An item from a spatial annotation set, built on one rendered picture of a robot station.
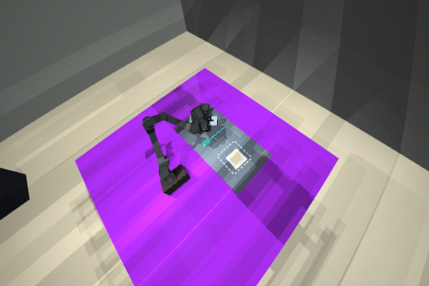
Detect turquoise small trowel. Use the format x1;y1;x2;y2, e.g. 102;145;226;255
201;127;225;147

